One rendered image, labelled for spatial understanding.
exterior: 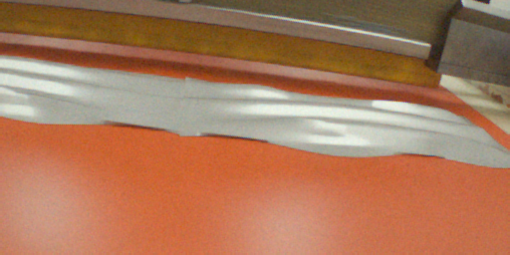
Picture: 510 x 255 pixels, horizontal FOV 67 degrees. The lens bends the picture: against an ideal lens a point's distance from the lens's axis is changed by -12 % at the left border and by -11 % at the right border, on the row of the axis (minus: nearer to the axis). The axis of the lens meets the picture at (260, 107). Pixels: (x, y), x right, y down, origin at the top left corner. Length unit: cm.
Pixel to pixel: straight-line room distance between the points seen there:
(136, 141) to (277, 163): 5
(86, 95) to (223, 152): 7
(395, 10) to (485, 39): 7
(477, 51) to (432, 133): 10
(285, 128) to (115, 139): 7
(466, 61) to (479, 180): 12
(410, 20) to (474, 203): 14
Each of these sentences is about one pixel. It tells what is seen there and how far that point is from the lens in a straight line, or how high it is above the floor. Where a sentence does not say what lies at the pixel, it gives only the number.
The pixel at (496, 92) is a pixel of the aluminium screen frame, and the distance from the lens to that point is 39.
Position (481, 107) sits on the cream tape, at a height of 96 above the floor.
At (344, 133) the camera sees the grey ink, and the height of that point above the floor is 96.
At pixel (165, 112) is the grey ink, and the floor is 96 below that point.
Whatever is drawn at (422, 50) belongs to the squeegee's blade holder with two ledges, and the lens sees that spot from 28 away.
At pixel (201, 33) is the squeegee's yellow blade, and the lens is 27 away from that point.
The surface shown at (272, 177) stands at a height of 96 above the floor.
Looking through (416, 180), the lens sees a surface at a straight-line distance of 18.
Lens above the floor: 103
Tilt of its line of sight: 20 degrees down
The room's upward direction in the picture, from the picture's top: 11 degrees clockwise
